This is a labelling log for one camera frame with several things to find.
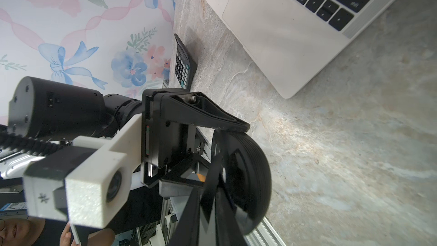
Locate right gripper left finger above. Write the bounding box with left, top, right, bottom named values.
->
left=167, top=161, right=221, bottom=246

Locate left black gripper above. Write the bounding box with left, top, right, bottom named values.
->
left=141, top=88, right=250, bottom=198

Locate silver laptop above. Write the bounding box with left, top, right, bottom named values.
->
left=207, top=0, right=395, bottom=99

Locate black wireless mouse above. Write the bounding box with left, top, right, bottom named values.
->
left=212, top=131, right=272, bottom=235

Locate aluminium front rail frame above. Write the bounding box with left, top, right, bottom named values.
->
left=160, top=197, right=286, bottom=246

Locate black calculator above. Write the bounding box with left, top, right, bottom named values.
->
left=174, top=34, right=198, bottom=90

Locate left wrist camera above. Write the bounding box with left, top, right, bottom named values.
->
left=22, top=115, right=142, bottom=228

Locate person face and hand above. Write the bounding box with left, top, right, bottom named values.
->
left=0, top=216, right=117, bottom=246

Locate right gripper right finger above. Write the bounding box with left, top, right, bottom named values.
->
left=215, top=187, right=247, bottom=246

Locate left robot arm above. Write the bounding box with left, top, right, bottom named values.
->
left=1, top=77, right=250, bottom=188

